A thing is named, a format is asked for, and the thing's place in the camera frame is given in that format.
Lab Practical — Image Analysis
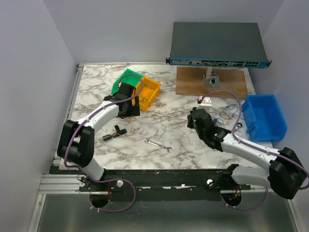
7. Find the purple wire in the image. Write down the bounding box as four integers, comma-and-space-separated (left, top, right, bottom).
212, 103, 242, 128

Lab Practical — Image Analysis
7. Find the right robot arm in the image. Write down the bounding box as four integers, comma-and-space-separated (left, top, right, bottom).
187, 108, 308, 200

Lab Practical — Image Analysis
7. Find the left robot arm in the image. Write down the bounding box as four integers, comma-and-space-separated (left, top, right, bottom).
56, 83, 140, 191

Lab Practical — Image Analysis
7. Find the orange plastic bin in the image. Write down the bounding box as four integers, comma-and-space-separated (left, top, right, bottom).
139, 76, 161, 111

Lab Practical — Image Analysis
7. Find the green plastic bin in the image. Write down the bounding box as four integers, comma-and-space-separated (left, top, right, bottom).
112, 69, 143, 94

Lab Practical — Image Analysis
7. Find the wooden board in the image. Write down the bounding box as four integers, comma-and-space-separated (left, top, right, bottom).
176, 66, 248, 99

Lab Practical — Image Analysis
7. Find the small open-end wrench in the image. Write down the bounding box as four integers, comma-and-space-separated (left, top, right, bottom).
144, 139, 172, 152

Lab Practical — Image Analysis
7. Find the silver ratchet wrench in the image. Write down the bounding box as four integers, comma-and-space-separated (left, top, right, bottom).
237, 122, 243, 129

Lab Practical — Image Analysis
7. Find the blue plastic bin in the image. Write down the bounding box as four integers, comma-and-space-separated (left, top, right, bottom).
242, 94, 287, 142

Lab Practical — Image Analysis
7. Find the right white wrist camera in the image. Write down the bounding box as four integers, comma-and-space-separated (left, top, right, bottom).
197, 96, 212, 113

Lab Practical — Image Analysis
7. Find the black T-handle tool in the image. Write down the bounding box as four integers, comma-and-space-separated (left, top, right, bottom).
102, 125, 127, 141

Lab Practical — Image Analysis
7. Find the grey metal stand bracket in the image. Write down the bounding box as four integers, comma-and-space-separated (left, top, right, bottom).
203, 67, 220, 88

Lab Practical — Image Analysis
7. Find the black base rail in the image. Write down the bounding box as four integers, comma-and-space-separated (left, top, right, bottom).
50, 164, 249, 206

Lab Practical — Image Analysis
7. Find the grey network switch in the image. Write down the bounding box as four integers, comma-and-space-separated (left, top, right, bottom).
166, 22, 271, 69

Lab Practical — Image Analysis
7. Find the aluminium frame rail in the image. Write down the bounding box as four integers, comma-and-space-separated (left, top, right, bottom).
26, 63, 85, 232

